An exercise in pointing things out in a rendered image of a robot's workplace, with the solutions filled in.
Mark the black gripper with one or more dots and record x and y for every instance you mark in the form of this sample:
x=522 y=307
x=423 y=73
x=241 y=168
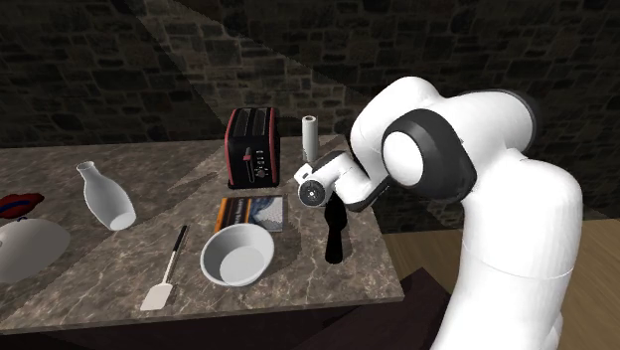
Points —
x=335 y=228

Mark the red and blue object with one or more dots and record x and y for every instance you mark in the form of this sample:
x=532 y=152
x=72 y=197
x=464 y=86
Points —
x=19 y=203

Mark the white paper towel roll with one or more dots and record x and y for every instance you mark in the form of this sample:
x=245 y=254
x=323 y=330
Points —
x=310 y=138

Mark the white round plate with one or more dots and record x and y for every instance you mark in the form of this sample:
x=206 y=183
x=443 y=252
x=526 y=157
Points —
x=26 y=249

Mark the black toaster with red trim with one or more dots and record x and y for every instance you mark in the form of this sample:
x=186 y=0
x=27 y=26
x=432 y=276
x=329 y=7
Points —
x=252 y=150

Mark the white bowl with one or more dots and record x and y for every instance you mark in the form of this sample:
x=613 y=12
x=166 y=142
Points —
x=237 y=254

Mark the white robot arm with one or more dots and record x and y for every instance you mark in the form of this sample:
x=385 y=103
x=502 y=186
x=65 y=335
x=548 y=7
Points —
x=513 y=203

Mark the book with orange spine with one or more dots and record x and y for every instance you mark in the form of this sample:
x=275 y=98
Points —
x=256 y=211

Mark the white bottle vase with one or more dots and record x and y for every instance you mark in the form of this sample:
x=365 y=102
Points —
x=106 y=198

